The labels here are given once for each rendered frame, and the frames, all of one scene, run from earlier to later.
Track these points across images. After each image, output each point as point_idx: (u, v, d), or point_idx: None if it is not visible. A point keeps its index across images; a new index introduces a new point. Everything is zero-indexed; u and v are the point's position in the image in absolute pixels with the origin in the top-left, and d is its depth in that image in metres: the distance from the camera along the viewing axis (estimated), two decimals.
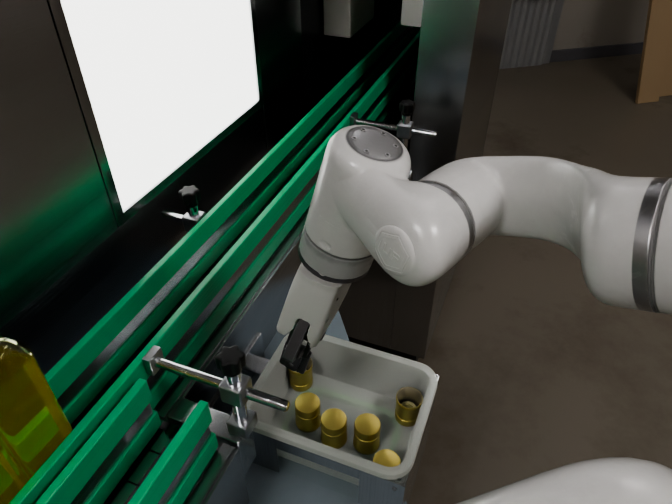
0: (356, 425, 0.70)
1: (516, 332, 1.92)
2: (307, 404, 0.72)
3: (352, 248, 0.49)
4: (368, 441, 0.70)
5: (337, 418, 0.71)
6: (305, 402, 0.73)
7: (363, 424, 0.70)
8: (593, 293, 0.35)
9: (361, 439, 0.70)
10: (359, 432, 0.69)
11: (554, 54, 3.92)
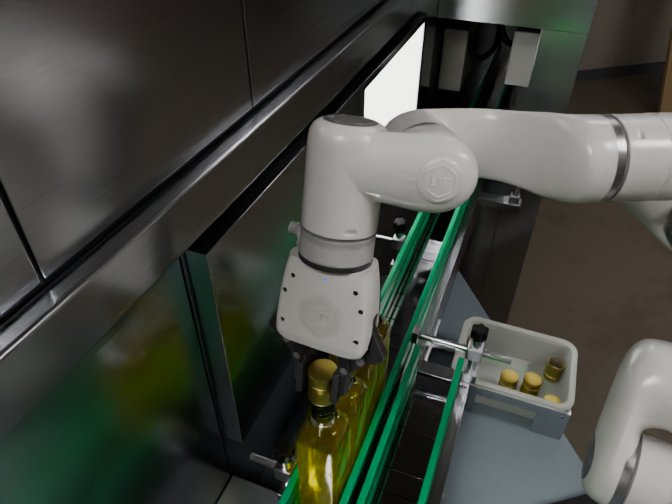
0: (526, 380, 1.05)
1: (570, 325, 2.27)
2: (325, 369, 0.61)
3: (372, 223, 0.51)
4: (534, 390, 1.05)
5: (512, 375, 1.06)
6: (322, 371, 0.61)
7: (530, 379, 1.05)
8: (580, 193, 0.51)
9: (529, 389, 1.05)
10: (529, 384, 1.05)
11: (580, 73, 4.27)
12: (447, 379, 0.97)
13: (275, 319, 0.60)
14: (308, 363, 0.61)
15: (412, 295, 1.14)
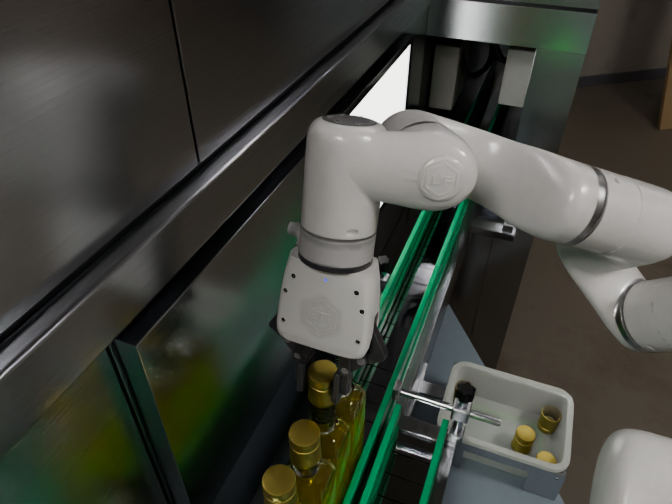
0: (518, 434, 0.97)
1: (568, 347, 2.19)
2: (281, 478, 0.54)
3: (373, 222, 0.51)
4: (527, 445, 0.97)
5: (322, 367, 0.61)
6: (278, 481, 0.54)
7: (523, 433, 0.97)
8: (554, 230, 0.53)
9: (521, 444, 0.97)
10: (521, 439, 0.97)
11: (579, 80, 4.19)
12: (431, 439, 0.89)
13: (275, 320, 0.60)
14: (309, 363, 0.61)
15: (396, 338, 1.06)
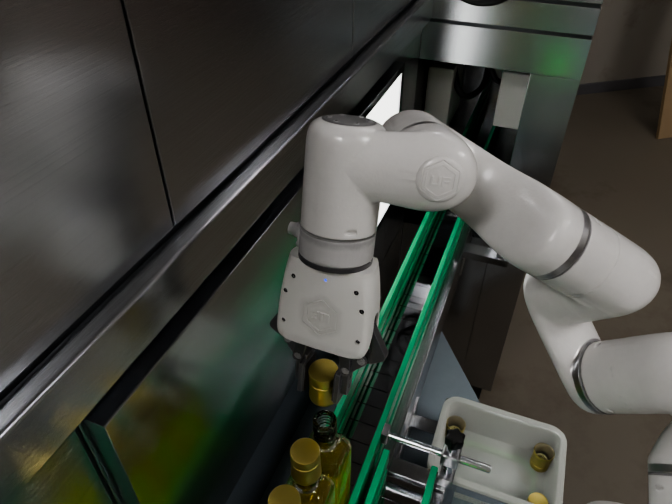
0: (325, 380, 0.60)
1: None
2: None
3: (372, 222, 0.51)
4: None
5: (304, 446, 0.61)
6: None
7: (324, 373, 0.60)
8: (532, 259, 0.54)
9: None
10: (334, 378, 0.60)
11: (578, 87, 4.17)
12: (420, 483, 0.87)
13: (276, 320, 0.60)
14: (309, 363, 0.61)
15: (387, 373, 1.04)
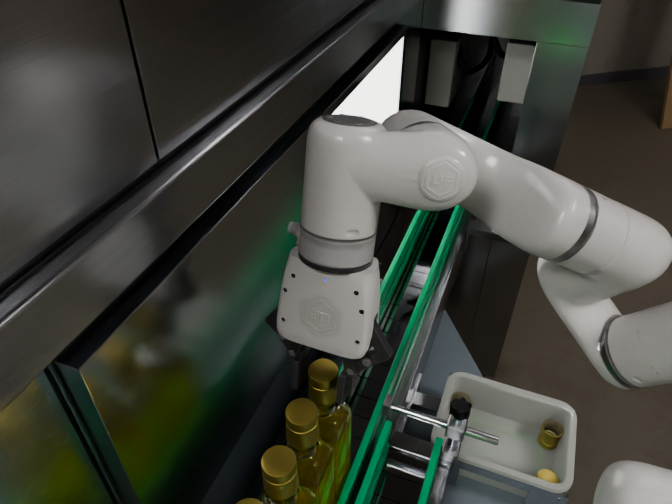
0: (325, 380, 0.60)
1: (569, 352, 2.13)
2: None
3: (373, 222, 0.51)
4: (337, 377, 0.62)
5: (301, 406, 0.57)
6: None
7: (323, 373, 0.60)
8: (542, 244, 0.54)
9: (335, 384, 0.61)
10: (334, 378, 0.60)
11: (580, 78, 4.13)
12: (424, 457, 0.83)
13: (272, 316, 0.60)
14: (304, 361, 0.61)
15: None
